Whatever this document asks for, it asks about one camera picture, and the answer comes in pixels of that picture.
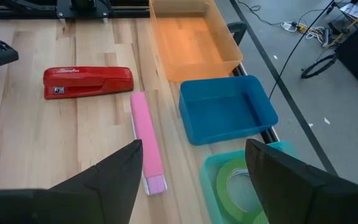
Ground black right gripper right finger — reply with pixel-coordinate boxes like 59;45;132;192
245;138;358;224

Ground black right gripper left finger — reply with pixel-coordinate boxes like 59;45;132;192
0;139;144;224

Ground green masking tape roll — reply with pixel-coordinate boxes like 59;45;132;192
215;157;270;224

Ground pink stapler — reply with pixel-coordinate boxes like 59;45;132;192
129;91;168;197

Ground red stapler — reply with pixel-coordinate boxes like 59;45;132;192
42;65;135;101

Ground teal translucent plastic bin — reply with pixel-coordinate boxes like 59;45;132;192
200;140;301;224

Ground blue plastic bin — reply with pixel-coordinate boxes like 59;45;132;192
178;75;280;147

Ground white power strip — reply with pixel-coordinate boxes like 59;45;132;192
279;21;298;33

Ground orange translucent plastic bin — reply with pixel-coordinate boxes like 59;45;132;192
148;0;244;83

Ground coiled black cable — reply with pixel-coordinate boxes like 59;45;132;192
300;54;339;80

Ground black frame rail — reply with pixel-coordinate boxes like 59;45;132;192
0;0;151;20

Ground long black cable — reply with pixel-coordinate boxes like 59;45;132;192
268;0;337;101

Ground white and yellow cable bundle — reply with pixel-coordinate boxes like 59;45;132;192
296;24;334;48

